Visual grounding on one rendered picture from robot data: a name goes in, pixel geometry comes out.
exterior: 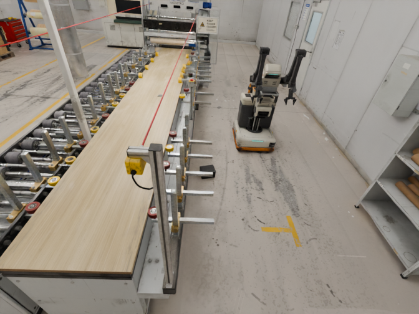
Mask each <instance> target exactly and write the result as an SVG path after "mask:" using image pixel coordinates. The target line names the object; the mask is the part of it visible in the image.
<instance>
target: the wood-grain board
mask: <svg viewBox="0 0 419 314"><path fill-rule="evenodd" d="M158 53H159V56H155V57H154V60H155V61H154V62H150V64H149V70H144V71H143V78H138V79H137V81H136V82H135V83H134V84H133V86H132V87H131V89H130V90H129V91H128V92H127V94H126V95H125V96H124V97H123V98H122V100H121V101H120V103H119V104H118V105H117V106H116V108H115V109H114V111H113V112H112V113H111V114H110V116H109V117H108V118H107V119H106V121H105V122H104V123H103V125H102V126H101V127H100V128H99V130H98V131H97V132H96V134H95V135H94V136H93V138H92V139H91V140H90V141H89V143H88V144H87V146H86V147H85V148H84V149H83V150H82V152H81V153H80V155H79V156H78V157H77V158H76V160H75V161H74V162H73V163H72V165H71V166H70V168H69V169H68V170H67V171H66V173H65V174H64V175H63V177H62V178H61V179H60V181H59V182H58V183H57V184H56V186H55V187H54V188H53V190H52V191H51V192H50V193H49V195H48V196H47V197H46V198H45V200H44V201H43V203H42V204H41V205H40V206H39V208H38V209H37V211H36V212H35V213H34V214H33V215H32V217H31V218H30V219H29V220H28V222H27V223H26V225H25V226H24V227H23V228H22V230H21V231H20V233H18V235H17V236H16V238H15V239H14V240H13V241H12V242H11V244H10V245H9V247H8V248H7V249H6V250H5V252H4V253H3V254H2V256H1V257H0V271H14V272H62V273H86V274H132V273H133V268H134V266H135V261H136V258H137V254H138V250H139V247H140V243H141V239H142V235H143V231H144V228H145V224H146V221H147V217H148V209H149V208H150V205H151V202H152V198H153V193H154V192H153V189H151V190H147V189H142V188H139V187H138V186H137V185H136V184H135V183H134V181H133V179H132V175H131V174H127V170H126V167H125V159H126V157H127V149H128V147H129V146H140V145H142V142H143V140H144V137H145V135H146V133H147V131H148V128H149V126H150V123H151V122H152V119H153V116H154V114H155V112H156V110H157V107H158V104H159V102H160V100H161V98H162V97H158V95H159V94H162V95H163V93H164V91H165V88H166V86H167V83H168V81H169V79H170V77H171V74H172V72H173V69H174V68H175V65H176V62H177V60H178V58H179V56H180V58H179V60H178V63H177V65H176V68H175V70H174V73H173V75H172V77H171V80H170V83H169V84H168V87H167V90H166V92H165V94H164V97H163V100H162V101H161V104H160V107H159V109H158V111H157V114H156V117H155V119H154V121H153V124H152V127H151V128H150V131H149V133H148V136H147V138H146V141H145V143H144V147H149V146H150V143H159V144H162V145H163V155H164V153H165V146H166V144H167V141H168V137H169V132H170V130H171V126H172V123H173V119H174V116H175V112H176V107H177V104H178V100H179V97H180V96H179V95H180V92H181V88H182V85H183V81H182V83H178V77H180V72H181V68H183V64H186V65H187V61H189V59H190V58H189V59H187V58H186V54H189V55H191V50H183V51H182V53H181V50H174V49H160V51H159V52H158ZM180 53H181V55H180ZM133 177H134V179H135V181H136V182H137V184H138V185H140V186H142V187H144V188H151V187H153V183H152V174H151V169H150V164H148V163H146V166H145V169H144V171H143V174H142V175H134V176H133Z"/></svg>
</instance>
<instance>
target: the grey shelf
mask: <svg viewBox="0 0 419 314"><path fill-rule="evenodd" d="M416 148H419V119H418V121H417V122H416V123H415V124H414V126H413V127H412V129H411V130H410V131H409V133H408V134H407V136H406V137H405V138H404V139H403V141H402V142H401V143H400V145H399V146H398V148H397V149H396V150H395V152H394V153H393V155H392V156H391V157H390V159H389V160H388V161H387V163H386V164H385V166H384V167H383V168H382V169H381V171H380V172H379V173H378V175H377V176H376V178H375V179H374V180H373V181H372V183H371V185H370V186H369V187H368V188H367V190H366V191H365V192H364V194H363V195H362V197H361V198H360V199H359V201H358V202H357V204H356V205H355V208H359V204H360V203H361V205H362V206H363V207H364V209H365V210H366V211H367V212H368V213H369V215H370V216H371V218H372V219H373V221H374V223H375V225H376V226H377V227H378V229H379V231H380V232H381V233H382V235H383V236H384V238H385V239H386V240H387V242H388V243H389V245H390V246H391V248H392V249H393V251H394V252H395V253H396V255H397V256H398V258H399V259H400V260H401V262H402V263H403V265H404V266H405V268H406V269H407V270H406V271H404V272H403V273H402V274H400V276H401V277H402V278H408V277H409V276H410V275H419V209H418V208H417V207H416V206H415V205H414V204H413V203H412V202H411V201H410V200H409V199H408V198H407V197H406V196H405V195H404V194H403V193H402V192H401V190H399V189H398V188H397V187H396V185H395V183H397V182H399V181H403V182H404V183H405V184H406V185H407V186H408V185H409V184H411V182H409V180H408V178H409V177H410V176H414V177H416V178H417V180H419V166H418V165H417V164H416V163H415V162H414V161H412V160H411V157H412V156H413V155H414V154H413V153H412V152H413V150H414V149H416Z"/></svg>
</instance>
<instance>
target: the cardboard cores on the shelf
mask: <svg viewBox="0 0 419 314"><path fill-rule="evenodd" d="M412 153H413V154H414V155H413V156H412V157H411V160H412V161H414V162H415V163H416V164H417V165H418V166H419V148H416V149H414V150H413V152H412ZM408 180H409V182H411V184H409V185H408V186H407V185H406V184H405V183H404V182H403V181H399V182H397V183H395V185H396V187H397V188H398V189H399V190H401V192H402V193H403V194H404V195H405V196H406V197H407V198H408V199H409V200H410V201H411V202H412V203H413V204H414V205H415V206H416V207H417V208H418V209H419V180H417V178H416V177H414V176H410V177H409V178H408Z"/></svg>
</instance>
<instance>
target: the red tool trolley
mask: <svg viewBox="0 0 419 314"><path fill-rule="evenodd" d="M0 26H2V28H3V30H4V32H5V35H6V39H7V43H9V42H15V41H17V40H21V39H26V38H27V36H26V31H25V29H24V26H23V24H22V21H21V19H14V20H12V19H8V18H4V19H0ZM20 42H22V41H20ZM20 42H16V43H17V46H18V47H21V44H20Z"/></svg>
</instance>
